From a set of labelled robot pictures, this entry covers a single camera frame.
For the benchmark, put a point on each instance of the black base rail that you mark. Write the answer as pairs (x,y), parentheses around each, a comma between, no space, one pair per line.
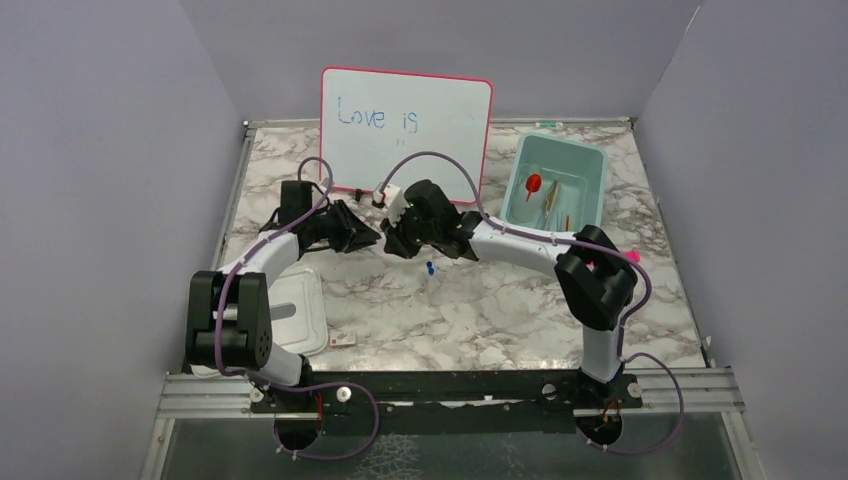
(448,402)

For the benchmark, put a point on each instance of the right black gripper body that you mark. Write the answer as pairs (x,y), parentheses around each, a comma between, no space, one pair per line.
(408,236)

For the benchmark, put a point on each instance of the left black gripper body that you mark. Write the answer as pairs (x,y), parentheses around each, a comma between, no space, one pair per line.
(323,226)

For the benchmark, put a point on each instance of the pink highlighter marker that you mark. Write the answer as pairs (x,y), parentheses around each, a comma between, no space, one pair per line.
(633,255)

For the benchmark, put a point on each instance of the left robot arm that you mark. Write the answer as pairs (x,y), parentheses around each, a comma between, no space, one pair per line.
(229,325)

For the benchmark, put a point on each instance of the teal plastic bin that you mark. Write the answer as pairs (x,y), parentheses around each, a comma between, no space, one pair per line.
(581,170)

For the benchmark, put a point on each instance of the white plastic container lid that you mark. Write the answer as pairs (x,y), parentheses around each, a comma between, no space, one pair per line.
(297,311)

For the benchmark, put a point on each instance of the clear plastic test tube rack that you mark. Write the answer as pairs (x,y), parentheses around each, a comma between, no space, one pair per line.
(431,293)

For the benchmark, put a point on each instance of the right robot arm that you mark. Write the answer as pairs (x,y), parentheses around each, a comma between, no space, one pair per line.
(597,281)

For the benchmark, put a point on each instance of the red capped squeeze bottle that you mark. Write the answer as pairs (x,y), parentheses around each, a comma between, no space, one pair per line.
(533,185)

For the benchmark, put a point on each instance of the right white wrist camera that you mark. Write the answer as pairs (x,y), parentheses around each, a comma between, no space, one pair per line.
(390,198)

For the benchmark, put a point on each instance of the small white label card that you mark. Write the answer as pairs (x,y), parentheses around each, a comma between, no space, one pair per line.
(342,339)

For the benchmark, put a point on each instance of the pink framed whiteboard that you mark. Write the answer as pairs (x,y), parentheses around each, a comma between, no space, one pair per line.
(400,127)

